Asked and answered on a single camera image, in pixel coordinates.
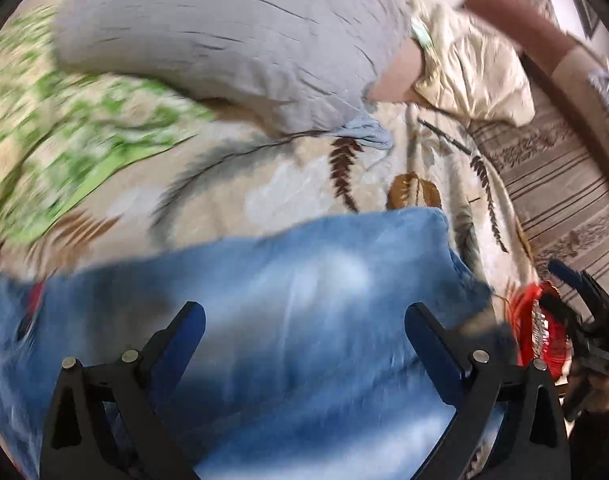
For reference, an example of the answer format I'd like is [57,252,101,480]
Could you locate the red packet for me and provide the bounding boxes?
[505,280,571,378]

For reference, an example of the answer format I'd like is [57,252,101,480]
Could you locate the cream satin pillow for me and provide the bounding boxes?
[407,0,535,127]

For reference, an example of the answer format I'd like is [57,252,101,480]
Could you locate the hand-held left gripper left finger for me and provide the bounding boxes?
[39,301,206,480]

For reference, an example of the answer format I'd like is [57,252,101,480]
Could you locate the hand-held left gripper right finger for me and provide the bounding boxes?
[405,302,571,480]

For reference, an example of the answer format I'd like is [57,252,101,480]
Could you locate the light blue cloth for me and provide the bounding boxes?
[333,112,394,152]

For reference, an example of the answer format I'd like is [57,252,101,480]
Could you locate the blue denim pants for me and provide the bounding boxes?
[0,207,516,480]

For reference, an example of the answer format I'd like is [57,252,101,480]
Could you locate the brown striped mattress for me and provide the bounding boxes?
[467,85,609,321]

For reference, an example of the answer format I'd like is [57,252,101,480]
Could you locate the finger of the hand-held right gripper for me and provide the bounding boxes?
[547,259,609,314]

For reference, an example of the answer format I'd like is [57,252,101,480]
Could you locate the grey pillow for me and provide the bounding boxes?
[52,0,415,137]

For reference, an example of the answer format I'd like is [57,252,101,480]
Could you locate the framed wall picture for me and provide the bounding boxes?
[565,0,601,39]

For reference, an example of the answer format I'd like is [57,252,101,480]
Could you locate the leaf print blanket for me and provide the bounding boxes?
[0,105,540,311]

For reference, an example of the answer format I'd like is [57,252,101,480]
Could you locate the green floral cloth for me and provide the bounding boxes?
[0,5,218,261]

